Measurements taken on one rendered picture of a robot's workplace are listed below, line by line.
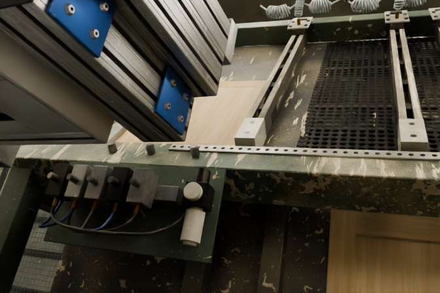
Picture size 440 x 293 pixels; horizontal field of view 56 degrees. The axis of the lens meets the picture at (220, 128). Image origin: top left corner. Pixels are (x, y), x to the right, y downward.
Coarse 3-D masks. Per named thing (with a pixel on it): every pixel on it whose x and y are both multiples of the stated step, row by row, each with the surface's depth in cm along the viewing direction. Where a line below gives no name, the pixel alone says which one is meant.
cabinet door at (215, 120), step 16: (256, 80) 170; (208, 96) 163; (224, 96) 161; (240, 96) 158; (256, 96) 155; (192, 112) 152; (208, 112) 150; (224, 112) 148; (240, 112) 145; (192, 128) 140; (208, 128) 139; (224, 128) 137; (192, 144) 130; (208, 144) 128; (224, 144) 127
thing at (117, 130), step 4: (116, 124) 147; (112, 128) 144; (116, 128) 144; (120, 128) 143; (124, 128) 145; (112, 132) 141; (116, 132) 141; (120, 132) 143; (112, 136) 139; (116, 136) 140; (108, 140) 136; (112, 140) 138; (116, 140) 140
